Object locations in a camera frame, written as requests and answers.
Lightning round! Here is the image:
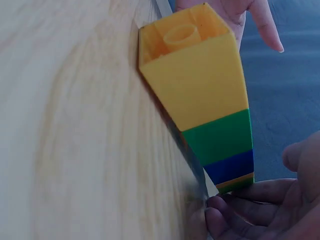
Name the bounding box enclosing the large yellow toy block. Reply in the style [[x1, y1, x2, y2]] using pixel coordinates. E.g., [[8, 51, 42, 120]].
[[138, 2, 250, 132]]

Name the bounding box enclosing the person's right hand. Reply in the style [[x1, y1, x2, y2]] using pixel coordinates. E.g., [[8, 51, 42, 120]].
[[204, 131, 320, 240]]

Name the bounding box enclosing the person's left hand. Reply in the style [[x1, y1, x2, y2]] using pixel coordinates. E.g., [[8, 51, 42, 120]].
[[174, 0, 285, 54]]

